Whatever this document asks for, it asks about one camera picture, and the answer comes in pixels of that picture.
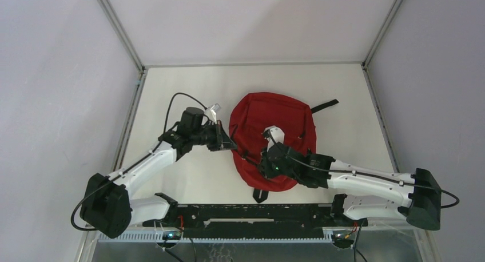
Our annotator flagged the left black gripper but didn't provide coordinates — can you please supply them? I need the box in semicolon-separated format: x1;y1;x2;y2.
191;120;237;152

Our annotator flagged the red student backpack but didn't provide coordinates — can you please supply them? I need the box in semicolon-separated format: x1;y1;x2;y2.
229;92;338;203

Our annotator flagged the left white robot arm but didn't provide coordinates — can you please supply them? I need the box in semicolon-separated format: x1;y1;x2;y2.
73;104;237;239

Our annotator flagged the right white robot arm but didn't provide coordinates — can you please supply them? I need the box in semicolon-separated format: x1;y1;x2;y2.
259;142;442;231

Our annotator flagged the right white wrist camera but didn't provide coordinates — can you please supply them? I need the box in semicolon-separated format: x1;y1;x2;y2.
263;126;285;144

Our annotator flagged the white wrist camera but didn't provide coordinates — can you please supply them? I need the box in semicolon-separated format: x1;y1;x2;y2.
263;126;285;144
205;104;221;123

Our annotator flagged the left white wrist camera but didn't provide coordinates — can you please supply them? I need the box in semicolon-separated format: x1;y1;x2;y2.
205;104;221;123

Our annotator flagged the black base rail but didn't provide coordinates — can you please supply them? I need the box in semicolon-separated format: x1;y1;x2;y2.
142;203;368;240

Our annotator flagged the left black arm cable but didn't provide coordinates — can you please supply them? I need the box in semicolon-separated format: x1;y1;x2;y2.
70;92;209;232

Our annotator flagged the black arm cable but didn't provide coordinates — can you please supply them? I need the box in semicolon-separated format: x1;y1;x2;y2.
262;129;461;262
70;92;209;232

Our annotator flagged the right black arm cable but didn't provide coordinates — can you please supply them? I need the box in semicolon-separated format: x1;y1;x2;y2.
262;129;461;262

